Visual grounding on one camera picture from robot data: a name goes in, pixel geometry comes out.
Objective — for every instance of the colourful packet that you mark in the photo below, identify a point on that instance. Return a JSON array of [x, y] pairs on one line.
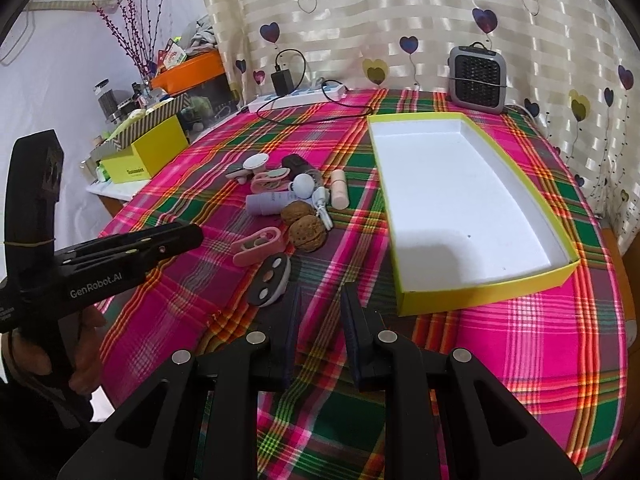
[[172, 55]]

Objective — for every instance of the white ball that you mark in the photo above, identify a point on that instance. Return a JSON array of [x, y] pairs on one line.
[[303, 186]]

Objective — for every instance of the brown walnut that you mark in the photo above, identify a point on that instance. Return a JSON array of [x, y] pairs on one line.
[[297, 212], [307, 232]]

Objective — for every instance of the glass jar black lid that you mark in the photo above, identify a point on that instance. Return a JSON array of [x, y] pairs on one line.
[[106, 102]]

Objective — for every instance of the black power adapter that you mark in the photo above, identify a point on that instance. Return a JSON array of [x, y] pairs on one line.
[[282, 81]]

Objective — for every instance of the black oval palette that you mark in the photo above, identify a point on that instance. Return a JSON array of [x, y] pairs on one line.
[[260, 295]]

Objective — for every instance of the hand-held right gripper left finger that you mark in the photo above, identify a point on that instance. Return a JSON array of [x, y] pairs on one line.
[[292, 330]]

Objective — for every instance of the yellow-green cardboard box tray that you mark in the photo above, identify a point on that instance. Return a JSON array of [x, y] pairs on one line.
[[450, 200]]

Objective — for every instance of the white power strip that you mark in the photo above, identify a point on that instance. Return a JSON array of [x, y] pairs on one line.
[[300, 97]]

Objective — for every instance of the person's left hand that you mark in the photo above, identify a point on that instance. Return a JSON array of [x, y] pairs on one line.
[[89, 340]]

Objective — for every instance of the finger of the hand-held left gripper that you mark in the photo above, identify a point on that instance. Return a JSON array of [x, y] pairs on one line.
[[165, 232], [150, 255]]

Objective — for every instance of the grey portable heater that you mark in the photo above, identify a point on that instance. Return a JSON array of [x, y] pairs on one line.
[[475, 77]]

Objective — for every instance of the pink green plaid tablecloth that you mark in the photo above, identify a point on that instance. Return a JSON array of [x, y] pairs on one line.
[[525, 360]]

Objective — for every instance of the vase with purple branches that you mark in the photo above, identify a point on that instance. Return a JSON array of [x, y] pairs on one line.
[[131, 35]]

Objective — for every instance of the yellow box striped lid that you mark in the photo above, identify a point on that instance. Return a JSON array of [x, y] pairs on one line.
[[150, 152]]

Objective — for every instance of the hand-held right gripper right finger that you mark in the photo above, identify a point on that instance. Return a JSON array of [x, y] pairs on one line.
[[352, 330]]

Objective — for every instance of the orange lidded storage box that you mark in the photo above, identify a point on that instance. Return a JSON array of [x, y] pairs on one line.
[[190, 67]]

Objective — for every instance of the beige lipstick tube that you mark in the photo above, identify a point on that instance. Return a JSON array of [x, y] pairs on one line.
[[339, 192]]

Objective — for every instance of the beige wall rail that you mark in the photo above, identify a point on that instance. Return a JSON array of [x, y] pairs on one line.
[[65, 6]]

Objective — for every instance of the green plush toy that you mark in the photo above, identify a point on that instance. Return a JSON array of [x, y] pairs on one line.
[[200, 107]]

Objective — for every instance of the lilac cream tube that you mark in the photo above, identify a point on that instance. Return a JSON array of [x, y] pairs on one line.
[[265, 204]]

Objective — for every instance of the grey white cloth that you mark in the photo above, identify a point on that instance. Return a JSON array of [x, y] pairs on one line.
[[205, 30]]

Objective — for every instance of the white round compact mirror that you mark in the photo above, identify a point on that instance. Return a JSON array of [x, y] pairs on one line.
[[255, 162]]

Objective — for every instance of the white side table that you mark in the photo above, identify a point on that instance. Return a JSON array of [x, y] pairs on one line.
[[107, 191]]

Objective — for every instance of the black trimmer clear cap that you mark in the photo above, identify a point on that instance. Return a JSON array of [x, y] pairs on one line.
[[295, 162]]

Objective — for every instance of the heart-print striped curtain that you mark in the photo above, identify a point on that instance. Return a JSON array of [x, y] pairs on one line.
[[400, 0]]

